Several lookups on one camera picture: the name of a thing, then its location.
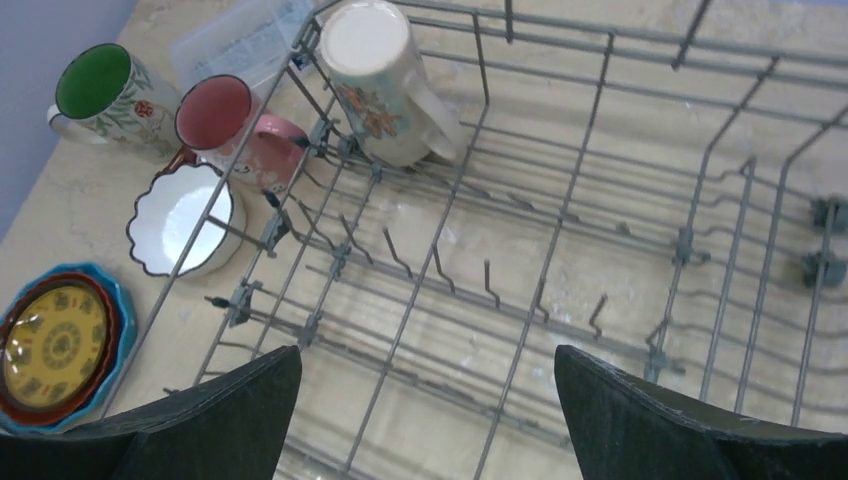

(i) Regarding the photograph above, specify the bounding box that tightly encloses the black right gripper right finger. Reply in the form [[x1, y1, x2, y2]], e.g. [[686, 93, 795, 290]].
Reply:
[[554, 345, 847, 479]]

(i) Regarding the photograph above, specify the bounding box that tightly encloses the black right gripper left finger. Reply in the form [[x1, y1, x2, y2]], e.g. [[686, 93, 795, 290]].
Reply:
[[1, 346, 302, 479]]

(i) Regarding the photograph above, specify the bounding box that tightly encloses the white scalloped bowl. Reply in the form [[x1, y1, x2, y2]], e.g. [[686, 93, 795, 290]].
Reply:
[[126, 163, 242, 278]]

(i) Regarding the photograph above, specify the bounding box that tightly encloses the seahorse pattern tall mug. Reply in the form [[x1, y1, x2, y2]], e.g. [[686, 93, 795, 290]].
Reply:
[[319, 1, 468, 168]]

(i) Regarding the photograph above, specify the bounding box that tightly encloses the green inside floral mug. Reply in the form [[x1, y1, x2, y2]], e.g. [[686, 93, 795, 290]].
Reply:
[[46, 43, 182, 163]]

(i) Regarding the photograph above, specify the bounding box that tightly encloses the blue scalloped plate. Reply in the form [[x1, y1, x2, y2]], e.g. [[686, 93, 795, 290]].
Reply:
[[0, 262, 139, 437]]

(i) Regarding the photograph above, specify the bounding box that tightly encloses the yellow patterned plate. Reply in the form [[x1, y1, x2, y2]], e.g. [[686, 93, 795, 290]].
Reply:
[[2, 283, 108, 410]]

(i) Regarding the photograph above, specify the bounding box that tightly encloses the red plate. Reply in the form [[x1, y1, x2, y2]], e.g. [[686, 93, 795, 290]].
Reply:
[[0, 272, 123, 429]]

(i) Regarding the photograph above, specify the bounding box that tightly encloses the clear plastic box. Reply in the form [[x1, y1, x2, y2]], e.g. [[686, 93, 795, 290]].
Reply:
[[169, 0, 315, 96]]

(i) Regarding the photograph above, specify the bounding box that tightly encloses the grey wire dish rack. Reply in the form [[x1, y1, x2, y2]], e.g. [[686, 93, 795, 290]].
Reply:
[[108, 1, 847, 479]]

